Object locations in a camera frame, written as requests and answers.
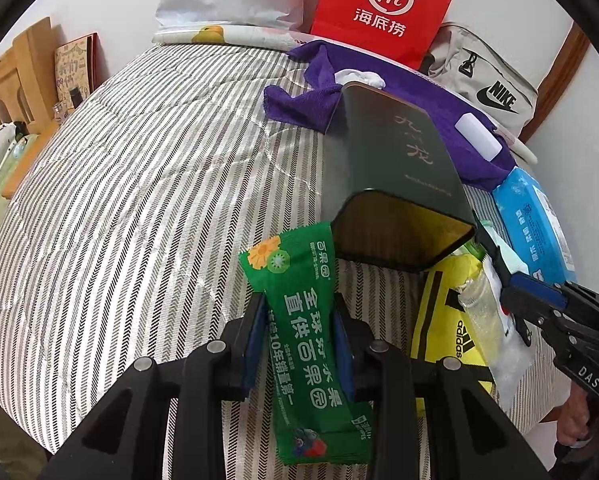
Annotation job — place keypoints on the white and green sock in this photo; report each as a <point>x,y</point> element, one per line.
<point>504,257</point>

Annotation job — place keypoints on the dark green tin box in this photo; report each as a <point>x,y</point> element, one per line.
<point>399,160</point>

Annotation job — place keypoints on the clear bottle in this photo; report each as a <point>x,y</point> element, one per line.
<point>19,142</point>

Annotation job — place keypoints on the brown wooden trim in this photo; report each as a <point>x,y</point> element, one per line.
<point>564,70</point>

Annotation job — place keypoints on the clear plastic bag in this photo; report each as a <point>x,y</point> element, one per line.
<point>489,310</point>

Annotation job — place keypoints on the blue tissue pack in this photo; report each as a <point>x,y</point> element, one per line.
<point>529,215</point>

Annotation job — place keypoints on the person's right hand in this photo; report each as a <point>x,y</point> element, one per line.
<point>572,417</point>

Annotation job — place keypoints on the white crumpled cloth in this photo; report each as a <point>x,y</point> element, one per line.
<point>364,79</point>

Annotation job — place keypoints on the purple towel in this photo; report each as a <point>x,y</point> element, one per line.
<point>304,95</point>

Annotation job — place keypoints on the wooden headboard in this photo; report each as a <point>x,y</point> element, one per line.
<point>24,65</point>

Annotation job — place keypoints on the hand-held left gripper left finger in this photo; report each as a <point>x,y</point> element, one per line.
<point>257,340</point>

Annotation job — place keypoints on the yellow sports bag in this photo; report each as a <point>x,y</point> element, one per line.
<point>439,320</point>

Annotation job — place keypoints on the green snack packet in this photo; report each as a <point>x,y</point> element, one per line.
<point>304,310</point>

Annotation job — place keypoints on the brown printed box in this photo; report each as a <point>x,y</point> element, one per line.
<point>76,67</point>

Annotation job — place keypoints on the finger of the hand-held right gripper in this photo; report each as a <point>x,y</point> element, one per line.
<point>534,291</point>
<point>539,317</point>

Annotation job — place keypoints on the red paper bag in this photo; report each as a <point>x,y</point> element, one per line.
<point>379,35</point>

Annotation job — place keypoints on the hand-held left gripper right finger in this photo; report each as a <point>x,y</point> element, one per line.
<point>343,355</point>

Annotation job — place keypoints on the small clear glass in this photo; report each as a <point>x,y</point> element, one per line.
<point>58,112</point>

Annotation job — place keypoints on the striped bed quilt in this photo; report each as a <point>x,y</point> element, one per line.
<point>154,185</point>

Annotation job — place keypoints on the beige waist bag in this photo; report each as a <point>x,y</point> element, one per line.
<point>484,70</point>

